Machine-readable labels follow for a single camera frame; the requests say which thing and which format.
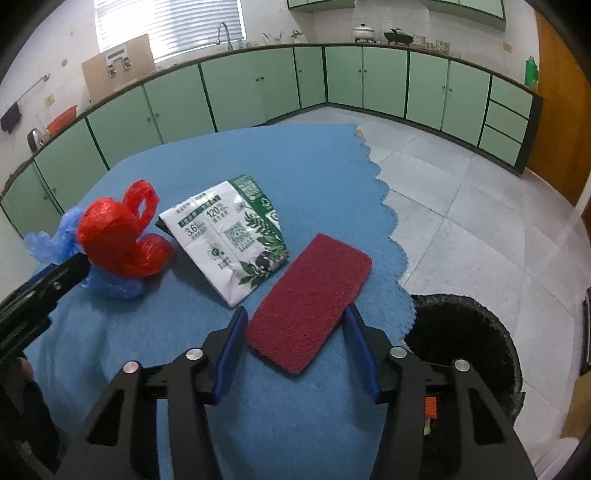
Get dark red scouring pad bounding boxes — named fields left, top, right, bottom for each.
left=246, top=234, right=373, bottom=375

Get blue plastic bag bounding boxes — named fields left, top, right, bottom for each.
left=23, top=206, right=146, bottom=300

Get red plastic bag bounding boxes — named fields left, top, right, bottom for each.
left=76, top=180, right=174, bottom=279

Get green white milk carton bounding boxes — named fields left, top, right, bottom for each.
left=156, top=175, right=290, bottom=307

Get black lined trash bin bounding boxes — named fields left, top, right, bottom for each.
left=405, top=294, right=525, bottom=422

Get green lower kitchen cabinets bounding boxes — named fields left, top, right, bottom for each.
left=1, top=44, right=543, bottom=236

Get green kitchen cabinets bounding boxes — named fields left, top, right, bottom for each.
left=286, top=0, right=507, bottom=22
left=1, top=44, right=543, bottom=236

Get chrome kitchen faucet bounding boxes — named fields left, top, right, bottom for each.
left=216, top=22, right=233, bottom=51

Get green upper kitchen cabinets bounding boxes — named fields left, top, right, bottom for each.
left=286, top=0, right=507, bottom=22

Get blue felt table mat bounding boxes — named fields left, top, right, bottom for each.
left=26, top=124, right=415, bottom=479

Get steel electric kettle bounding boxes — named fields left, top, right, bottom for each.
left=26, top=128, right=46, bottom=153

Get red plastic basin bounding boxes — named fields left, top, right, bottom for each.
left=46, top=105, right=77, bottom=137

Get dark hanging towel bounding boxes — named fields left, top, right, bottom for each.
left=1, top=102, right=22, bottom=134

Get cardboard water purifier box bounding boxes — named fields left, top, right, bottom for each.
left=82, top=34, right=156, bottom=104

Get brown wooden door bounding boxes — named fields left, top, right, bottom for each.
left=528, top=14, right=590, bottom=205

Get black wok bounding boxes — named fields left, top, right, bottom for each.
left=383, top=29, right=414, bottom=46

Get white cooking pot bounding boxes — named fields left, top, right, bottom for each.
left=352, top=24, right=376, bottom=43

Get green thermos bottle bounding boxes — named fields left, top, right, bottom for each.
left=524, top=56, right=539, bottom=91

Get window with white blinds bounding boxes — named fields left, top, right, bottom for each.
left=93, top=0, right=245, bottom=60

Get wall towel bar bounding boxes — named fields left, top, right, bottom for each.
left=15, top=73, right=50, bottom=103

